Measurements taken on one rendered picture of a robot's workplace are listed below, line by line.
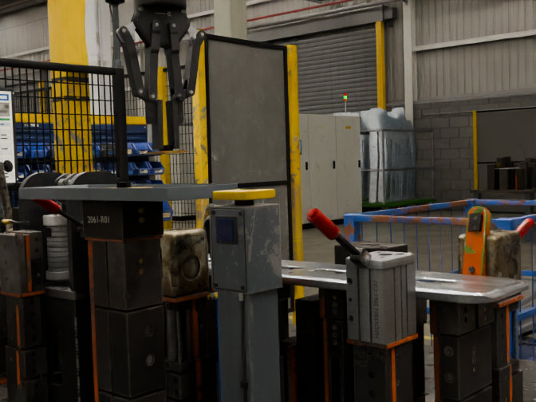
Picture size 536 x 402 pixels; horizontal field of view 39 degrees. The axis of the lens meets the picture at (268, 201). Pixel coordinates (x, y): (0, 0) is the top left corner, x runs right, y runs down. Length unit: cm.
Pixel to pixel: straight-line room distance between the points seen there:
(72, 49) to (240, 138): 230
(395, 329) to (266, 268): 21
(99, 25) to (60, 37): 397
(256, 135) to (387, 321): 398
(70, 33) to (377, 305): 190
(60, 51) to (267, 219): 183
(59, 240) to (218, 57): 333
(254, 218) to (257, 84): 406
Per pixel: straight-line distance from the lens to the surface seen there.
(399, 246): 146
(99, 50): 667
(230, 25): 933
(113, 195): 109
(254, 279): 97
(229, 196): 97
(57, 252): 154
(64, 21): 272
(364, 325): 105
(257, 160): 496
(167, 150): 109
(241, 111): 486
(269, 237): 98
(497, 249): 132
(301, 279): 126
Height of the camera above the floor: 120
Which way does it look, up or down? 3 degrees down
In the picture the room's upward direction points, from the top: 2 degrees counter-clockwise
